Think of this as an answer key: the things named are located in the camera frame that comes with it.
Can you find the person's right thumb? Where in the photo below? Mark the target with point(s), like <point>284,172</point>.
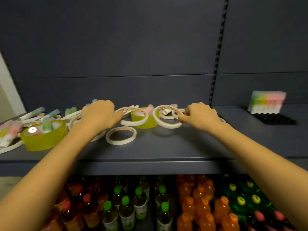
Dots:
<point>184,119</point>

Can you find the large yellow-green tape roll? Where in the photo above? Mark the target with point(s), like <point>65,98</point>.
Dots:
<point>41,143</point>

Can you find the person's left hand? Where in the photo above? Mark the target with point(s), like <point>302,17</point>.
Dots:
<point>98,116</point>

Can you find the black plastic grid tray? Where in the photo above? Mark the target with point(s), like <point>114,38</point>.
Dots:
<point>274,118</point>

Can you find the person's right forearm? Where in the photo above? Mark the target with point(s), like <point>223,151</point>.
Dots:
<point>259,165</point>

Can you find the pink-capped dark bottle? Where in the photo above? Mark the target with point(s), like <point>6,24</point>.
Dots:
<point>279,216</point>
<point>259,216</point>

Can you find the group of red-capped drink bottles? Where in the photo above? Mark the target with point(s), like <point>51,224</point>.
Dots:
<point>84,204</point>

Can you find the group of yellow-capped green bottles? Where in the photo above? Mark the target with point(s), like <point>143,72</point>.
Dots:
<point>240,200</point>

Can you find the pack of pastel highlighters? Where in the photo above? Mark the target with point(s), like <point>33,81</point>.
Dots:
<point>267,102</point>

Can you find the dark grey shelf board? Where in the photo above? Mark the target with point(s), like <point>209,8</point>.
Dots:
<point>168,147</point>

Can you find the person's left thumb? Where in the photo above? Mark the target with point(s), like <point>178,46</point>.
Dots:
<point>117,117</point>

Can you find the small yellow-green tape roll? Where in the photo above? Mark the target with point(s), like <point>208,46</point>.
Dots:
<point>150,123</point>

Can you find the pile of white tape rolls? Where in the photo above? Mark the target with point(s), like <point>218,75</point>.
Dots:
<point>120,142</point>

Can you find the black slotted shelf upright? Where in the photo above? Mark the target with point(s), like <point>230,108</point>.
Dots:
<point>218,50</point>

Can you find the group of orange drink bottles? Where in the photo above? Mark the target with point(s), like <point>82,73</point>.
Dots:
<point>202,209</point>

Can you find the group of green-capped drink bottles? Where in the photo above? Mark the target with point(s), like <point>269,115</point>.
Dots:
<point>126,209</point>

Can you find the person's left forearm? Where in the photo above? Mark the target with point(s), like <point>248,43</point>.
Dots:
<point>45,175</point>

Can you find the person's right hand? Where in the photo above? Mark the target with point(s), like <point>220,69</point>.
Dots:
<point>201,117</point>

